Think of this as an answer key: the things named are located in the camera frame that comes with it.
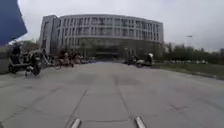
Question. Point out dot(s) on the group of parked scooters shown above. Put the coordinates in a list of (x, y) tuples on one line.
[(143, 61)]

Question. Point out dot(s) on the large curved grey building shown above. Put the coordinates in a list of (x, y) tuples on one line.
[(100, 33)]

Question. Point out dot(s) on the robot's own part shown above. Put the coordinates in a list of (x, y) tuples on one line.
[(140, 122), (76, 123)]

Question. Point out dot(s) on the row of trees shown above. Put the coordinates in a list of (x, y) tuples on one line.
[(190, 55)]

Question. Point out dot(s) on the row of parked scooters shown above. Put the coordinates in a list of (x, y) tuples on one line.
[(31, 61)]

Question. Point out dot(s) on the blue canopy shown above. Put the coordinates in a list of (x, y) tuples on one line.
[(10, 20)]

